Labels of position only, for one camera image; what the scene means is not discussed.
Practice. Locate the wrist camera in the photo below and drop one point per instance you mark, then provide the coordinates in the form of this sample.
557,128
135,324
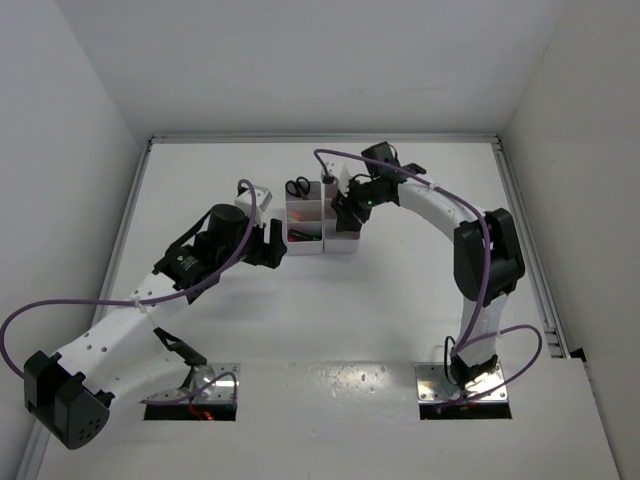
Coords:
336,173
258,201

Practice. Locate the pink black highlighter marker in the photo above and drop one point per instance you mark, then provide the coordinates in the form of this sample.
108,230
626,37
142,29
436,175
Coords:
290,231

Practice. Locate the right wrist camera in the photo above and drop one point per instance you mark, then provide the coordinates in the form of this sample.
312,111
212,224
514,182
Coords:
336,173

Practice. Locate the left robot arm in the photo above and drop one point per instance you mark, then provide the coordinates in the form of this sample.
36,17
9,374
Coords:
128,354

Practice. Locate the black handled scissors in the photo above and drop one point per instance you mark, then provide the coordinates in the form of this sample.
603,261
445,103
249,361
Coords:
298,188

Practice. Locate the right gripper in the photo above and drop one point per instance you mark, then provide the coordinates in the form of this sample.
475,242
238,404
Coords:
345,209

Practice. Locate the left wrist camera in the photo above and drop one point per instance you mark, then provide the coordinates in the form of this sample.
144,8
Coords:
258,201

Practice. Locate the metal base plate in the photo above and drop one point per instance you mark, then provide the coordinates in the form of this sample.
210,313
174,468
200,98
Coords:
214,383
433,388

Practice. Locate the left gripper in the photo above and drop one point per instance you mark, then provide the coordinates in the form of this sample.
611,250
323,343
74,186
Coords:
267,254

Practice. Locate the green black highlighter marker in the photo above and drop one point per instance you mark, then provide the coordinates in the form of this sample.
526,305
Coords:
303,237

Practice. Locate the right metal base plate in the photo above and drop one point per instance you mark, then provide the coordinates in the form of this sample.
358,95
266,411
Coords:
433,388

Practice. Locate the white right organizer box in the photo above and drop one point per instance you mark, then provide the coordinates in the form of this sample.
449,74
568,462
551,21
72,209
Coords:
335,242

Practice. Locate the aluminium table frame rail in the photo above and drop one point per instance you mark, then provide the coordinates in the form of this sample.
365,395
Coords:
327,344

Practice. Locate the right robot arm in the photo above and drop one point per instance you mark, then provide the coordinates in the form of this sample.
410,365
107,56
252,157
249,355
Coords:
487,257

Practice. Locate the white organizer box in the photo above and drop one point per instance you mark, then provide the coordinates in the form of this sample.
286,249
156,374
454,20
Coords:
312,209
335,242

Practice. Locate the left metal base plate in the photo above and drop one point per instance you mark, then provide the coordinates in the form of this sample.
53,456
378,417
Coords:
214,383

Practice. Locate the white left organizer box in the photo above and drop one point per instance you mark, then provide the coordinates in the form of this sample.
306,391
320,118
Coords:
312,209

